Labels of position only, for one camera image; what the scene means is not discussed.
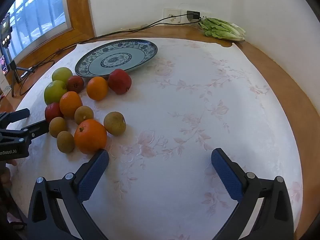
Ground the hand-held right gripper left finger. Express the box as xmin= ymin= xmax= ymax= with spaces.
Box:
xmin=27 ymin=149 xmax=110 ymax=240

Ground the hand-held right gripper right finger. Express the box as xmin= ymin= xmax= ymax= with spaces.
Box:
xmin=211 ymin=148 xmax=294 ymax=240

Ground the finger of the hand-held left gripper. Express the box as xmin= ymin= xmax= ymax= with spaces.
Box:
xmin=0 ymin=108 xmax=30 ymax=130
xmin=21 ymin=119 xmax=49 ymax=144

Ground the small brown pear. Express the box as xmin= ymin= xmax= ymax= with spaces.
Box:
xmin=103 ymin=112 xmax=126 ymax=136
xmin=74 ymin=106 xmax=94 ymax=125
xmin=49 ymin=117 xmax=67 ymax=138
xmin=57 ymin=131 xmax=75 ymax=153

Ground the small red apple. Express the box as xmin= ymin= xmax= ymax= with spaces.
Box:
xmin=66 ymin=75 xmax=85 ymax=93
xmin=45 ymin=102 xmax=63 ymax=123

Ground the large orange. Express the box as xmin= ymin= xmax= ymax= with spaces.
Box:
xmin=74 ymin=119 xmax=108 ymax=155

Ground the green apple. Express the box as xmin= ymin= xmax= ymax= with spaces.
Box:
xmin=44 ymin=80 xmax=68 ymax=105
xmin=52 ymin=67 xmax=73 ymax=83

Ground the large red apple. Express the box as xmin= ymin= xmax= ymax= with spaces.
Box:
xmin=108 ymin=69 xmax=132 ymax=95

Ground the blue patterned plate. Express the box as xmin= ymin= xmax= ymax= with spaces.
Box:
xmin=75 ymin=39 xmax=158 ymax=77

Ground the person's left hand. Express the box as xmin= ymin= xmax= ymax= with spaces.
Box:
xmin=0 ymin=159 xmax=17 ymax=190

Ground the grey tripod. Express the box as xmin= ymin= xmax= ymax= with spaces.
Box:
xmin=0 ymin=46 xmax=35 ymax=97

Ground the black device with lights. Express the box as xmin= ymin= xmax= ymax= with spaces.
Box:
xmin=0 ymin=13 xmax=12 ymax=47

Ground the white floral tablecloth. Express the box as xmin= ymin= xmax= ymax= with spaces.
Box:
xmin=10 ymin=37 xmax=304 ymax=240

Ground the bagged romaine lettuce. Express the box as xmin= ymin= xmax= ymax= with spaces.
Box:
xmin=198 ymin=17 xmax=246 ymax=42

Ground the wooden window frame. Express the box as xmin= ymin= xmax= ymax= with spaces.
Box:
xmin=0 ymin=0 xmax=97 ymax=68

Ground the black power cable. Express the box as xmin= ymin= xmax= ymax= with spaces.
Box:
xmin=19 ymin=15 xmax=208 ymax=97

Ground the white wall socket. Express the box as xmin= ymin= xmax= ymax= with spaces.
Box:
xmin=180 ymin=9 xmax=212 ymax=23
xmin=164 ymin=8 xmax=181 ymax=24

